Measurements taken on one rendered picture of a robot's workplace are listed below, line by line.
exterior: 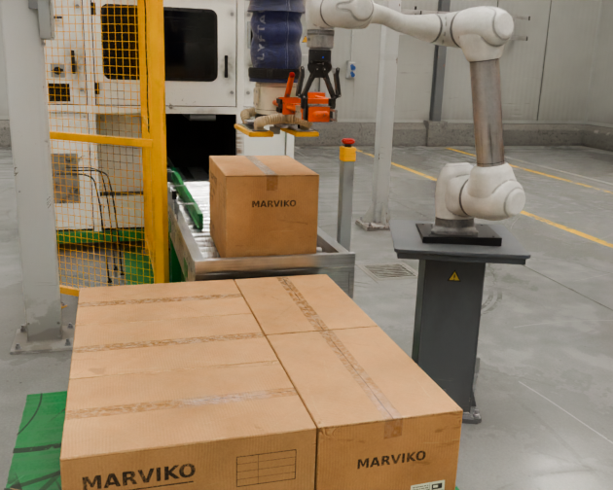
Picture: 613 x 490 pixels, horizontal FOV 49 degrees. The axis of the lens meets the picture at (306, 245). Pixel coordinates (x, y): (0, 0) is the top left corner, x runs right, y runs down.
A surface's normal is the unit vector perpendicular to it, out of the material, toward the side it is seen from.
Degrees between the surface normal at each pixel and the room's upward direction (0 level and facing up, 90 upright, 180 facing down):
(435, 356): 90
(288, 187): 90
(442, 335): 90
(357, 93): 90
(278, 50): 75
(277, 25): 69
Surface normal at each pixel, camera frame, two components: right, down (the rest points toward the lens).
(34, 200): 0.29, 0.26
